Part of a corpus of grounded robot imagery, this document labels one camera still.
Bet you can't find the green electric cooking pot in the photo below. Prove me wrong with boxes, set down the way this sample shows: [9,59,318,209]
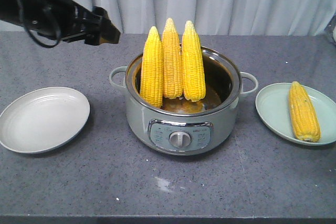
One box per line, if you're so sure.
[109,47,258,156]

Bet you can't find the yellow corn cob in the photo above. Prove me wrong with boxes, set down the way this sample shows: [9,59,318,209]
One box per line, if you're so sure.
[140,26,163,108]
[288,81,321,143]
[162,18,183,99]
[182,20,206,102]

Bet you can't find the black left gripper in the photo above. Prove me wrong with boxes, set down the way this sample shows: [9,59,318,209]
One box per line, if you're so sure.
[39,0,121,45]

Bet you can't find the green round plate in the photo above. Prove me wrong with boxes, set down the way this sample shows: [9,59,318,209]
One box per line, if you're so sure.
[255,83,335,146]

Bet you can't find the white rice cooker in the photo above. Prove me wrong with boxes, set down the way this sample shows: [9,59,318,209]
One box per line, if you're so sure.
[324,24,335,46]

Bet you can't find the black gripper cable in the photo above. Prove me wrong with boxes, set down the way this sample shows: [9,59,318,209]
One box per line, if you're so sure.
[10,0,64,49]

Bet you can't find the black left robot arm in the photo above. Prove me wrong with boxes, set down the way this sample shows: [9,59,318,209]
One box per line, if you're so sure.
[1,0,121,48]

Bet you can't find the beige round plate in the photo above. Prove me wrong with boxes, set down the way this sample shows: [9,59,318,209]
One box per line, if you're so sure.
[1,87,90,154]

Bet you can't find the grey curtain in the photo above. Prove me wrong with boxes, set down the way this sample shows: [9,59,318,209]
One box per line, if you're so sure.
[0,0,336,37]

